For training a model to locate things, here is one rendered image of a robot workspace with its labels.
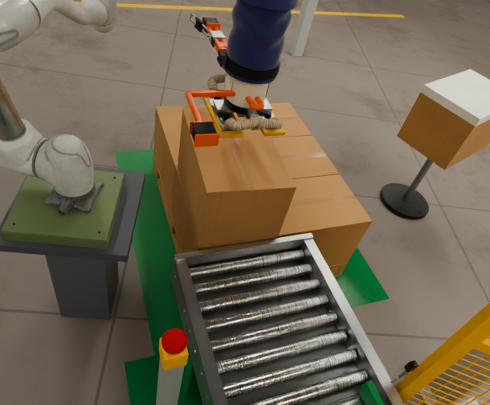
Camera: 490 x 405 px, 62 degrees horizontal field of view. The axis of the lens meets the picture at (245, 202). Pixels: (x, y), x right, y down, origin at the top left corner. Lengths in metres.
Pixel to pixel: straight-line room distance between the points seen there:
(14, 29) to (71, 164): 0.55
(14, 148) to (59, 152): 0.15
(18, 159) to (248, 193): 0.88
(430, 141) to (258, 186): 1.52
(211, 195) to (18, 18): 0.89
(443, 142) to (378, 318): 1.18
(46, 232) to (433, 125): 2.31
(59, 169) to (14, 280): 1.11
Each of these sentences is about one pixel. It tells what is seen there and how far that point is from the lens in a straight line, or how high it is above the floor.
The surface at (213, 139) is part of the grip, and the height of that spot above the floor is 1.24.
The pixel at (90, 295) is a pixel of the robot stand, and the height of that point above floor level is 0.23.
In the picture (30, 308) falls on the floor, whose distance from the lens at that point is 2.50.
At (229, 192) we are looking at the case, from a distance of 1.69.
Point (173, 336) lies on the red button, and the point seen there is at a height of 1.04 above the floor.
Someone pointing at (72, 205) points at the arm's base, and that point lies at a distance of 1.76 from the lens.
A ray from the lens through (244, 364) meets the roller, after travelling 1.72.
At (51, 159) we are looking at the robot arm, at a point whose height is 1.04.
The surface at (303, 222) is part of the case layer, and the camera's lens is 2.22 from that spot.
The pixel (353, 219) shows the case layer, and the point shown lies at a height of 0.54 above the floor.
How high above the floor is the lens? 2.10
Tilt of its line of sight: 44 degrees down
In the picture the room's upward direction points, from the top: 15 degrees clockwise
